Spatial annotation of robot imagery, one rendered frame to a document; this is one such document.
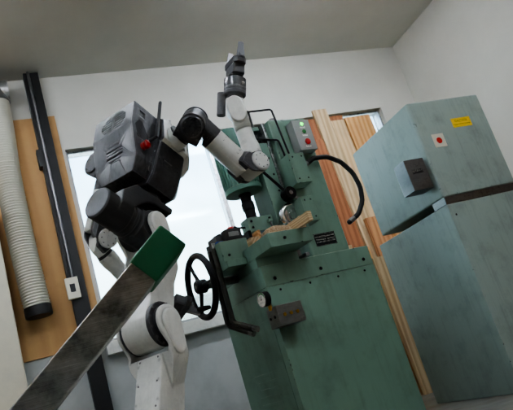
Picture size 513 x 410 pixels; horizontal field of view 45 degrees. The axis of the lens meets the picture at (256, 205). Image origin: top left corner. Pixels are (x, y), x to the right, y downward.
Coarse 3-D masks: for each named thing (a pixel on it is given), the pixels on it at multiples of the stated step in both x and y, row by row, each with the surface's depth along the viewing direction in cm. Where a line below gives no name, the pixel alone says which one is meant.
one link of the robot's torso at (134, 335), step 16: (160, 224) 207; (128, 256) 211; (176, 272) 207; (160, 288) 199; (144, 304) 192; (160, 304) 194; (128, 320) 192; (144, 320) 187; (128, 336) 190; (144, 336) 187; (160, 336) 188; (144, 352) 192
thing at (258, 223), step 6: (258, 216) 283; (264, 216) 284; (270, 216) 286; (246, 222) 280; (252, 222) 280; (258, 222) 282; (264, 222) 283; (246, 228) 280; (252, 228) 279; (258, 228) 280; (264, 228) 282
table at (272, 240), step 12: (300, 228) 252; (264, 240) 246; (276, 240) 245; (288, 240) 247; (300, 240) 250; (312, 240) 254; (252, 252) 255; (264, 252) 248; (276, 252) 255; (228, 264) 255; (240, 264) 258; (228, 276) 276
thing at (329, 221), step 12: (288, 120) 303; (276, 132) 297; (276, 144) 294; (288, 144) 297; (276, 156) 294; (312, 168) 298; (324, 180) 299; (300, 192) 290; (312, 192) 293; (324, 192) 296; (324, 204) 293; (324, 216) 290; (336, 216) 294; (312, 228) 284; (324, 228) 288; (336, 228) 291; (312, 252) 279; (324, 252) 282
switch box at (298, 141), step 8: (296, 120) 297; (304, 120) 299; (288, 128) 298; (296, 128) 295; (304, 128) 298; (296, 136) 294; (304, 136) 296; (312, 136) 298; (296, 144) 294; (304, 144) 294; (312, 144) 296; (296, 152) 295; (304, 152) 296; (312, 152) 300
